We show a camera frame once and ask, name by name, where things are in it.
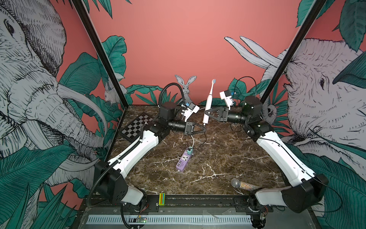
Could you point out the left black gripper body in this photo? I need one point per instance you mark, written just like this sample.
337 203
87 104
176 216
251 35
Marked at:
179 126

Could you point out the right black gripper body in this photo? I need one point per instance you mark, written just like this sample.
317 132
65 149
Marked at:
225 114

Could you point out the white electric toothbrush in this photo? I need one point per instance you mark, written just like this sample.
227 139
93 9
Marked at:
208 103

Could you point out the teal charger plug adapter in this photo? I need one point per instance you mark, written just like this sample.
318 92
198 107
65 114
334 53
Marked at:
189 151

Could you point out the purple power strip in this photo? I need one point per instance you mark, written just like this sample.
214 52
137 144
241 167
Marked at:
183 161

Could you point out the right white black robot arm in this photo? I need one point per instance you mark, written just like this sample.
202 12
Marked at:
306 187

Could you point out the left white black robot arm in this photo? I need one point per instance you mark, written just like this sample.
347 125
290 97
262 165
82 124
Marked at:
109 177

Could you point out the black white checkerboard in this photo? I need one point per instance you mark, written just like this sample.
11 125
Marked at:
132 130

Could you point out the silver glitter microphone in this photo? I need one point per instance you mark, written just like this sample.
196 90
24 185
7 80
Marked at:
236 183

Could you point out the white ventilation grille strip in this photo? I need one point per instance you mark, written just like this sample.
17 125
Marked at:
171 219

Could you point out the small green circuit board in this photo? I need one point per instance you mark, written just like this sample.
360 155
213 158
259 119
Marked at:
141 219

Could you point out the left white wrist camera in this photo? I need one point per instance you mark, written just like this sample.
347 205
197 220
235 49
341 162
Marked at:
188 109

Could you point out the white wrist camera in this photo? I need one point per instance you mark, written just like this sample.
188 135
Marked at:
188 109
227 97

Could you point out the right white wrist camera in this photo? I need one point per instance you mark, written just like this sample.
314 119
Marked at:
227 97

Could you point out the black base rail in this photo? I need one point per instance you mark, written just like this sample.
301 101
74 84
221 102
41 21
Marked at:
248 204

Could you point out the right black frame post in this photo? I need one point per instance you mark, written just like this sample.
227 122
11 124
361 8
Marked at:
311 16

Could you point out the black frame post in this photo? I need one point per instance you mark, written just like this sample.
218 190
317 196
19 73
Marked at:
112 82
311 16

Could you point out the left black frame post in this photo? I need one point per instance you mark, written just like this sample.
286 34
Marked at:
112 82

